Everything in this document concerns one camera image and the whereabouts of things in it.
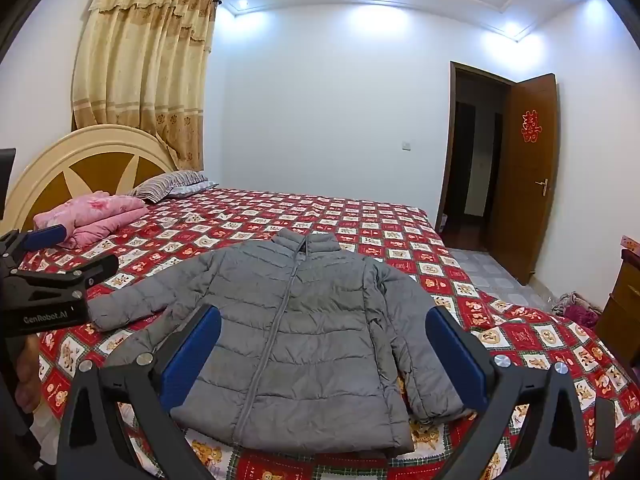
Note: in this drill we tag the cream wooden headboard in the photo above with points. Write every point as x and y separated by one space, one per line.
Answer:
100 150

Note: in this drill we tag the red printed blanket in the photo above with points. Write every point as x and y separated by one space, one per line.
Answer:
380 240

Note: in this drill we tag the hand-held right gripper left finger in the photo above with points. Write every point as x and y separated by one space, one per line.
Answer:
192 360

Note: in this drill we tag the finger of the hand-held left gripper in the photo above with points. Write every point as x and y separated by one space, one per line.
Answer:
45 237
60 275

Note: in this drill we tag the brown wooden door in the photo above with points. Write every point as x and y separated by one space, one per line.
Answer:
525 200

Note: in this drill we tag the pink and purple clothes pile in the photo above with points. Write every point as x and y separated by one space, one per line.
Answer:
575 310

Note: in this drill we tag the small box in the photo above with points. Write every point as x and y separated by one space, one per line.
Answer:
631 242

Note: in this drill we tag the pink folded quilt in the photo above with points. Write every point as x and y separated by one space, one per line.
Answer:
100 215

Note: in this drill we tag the striped pillow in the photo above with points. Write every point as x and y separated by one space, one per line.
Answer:
165 185

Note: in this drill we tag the beige patterned curtain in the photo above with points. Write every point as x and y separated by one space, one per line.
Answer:
145 60

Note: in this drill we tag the grey puffer jacket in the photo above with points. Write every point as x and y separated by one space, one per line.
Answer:
310 320

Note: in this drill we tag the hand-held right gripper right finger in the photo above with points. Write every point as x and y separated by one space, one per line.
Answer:
460 355

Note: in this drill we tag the brown wooden cabinet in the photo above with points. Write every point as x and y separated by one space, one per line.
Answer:
625 300

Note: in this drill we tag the person's left hand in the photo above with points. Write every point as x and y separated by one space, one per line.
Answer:
26 370

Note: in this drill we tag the red paper door decoration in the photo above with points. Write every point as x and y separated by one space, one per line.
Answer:
531 127

